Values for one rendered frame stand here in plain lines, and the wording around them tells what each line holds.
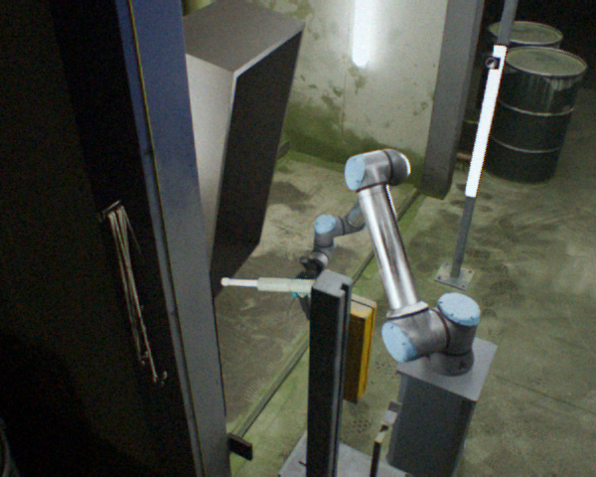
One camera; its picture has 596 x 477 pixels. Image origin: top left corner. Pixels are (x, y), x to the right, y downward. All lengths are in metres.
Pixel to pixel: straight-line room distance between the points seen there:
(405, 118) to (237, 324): 1.90
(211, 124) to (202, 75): 0.18
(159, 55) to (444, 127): 3.10
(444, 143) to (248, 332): 1.92
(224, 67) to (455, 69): 2.27
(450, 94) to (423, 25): 0.48
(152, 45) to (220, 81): 0.79
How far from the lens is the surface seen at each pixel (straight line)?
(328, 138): 4.55
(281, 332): 3.20
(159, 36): 1.25
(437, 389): 2.26
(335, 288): 1.04
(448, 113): 4.12
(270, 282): 2.49
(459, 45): 3.95
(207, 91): 2.04
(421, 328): 2.06
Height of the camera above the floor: 2.33
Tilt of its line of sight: 37 degrees down
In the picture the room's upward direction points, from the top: straight up
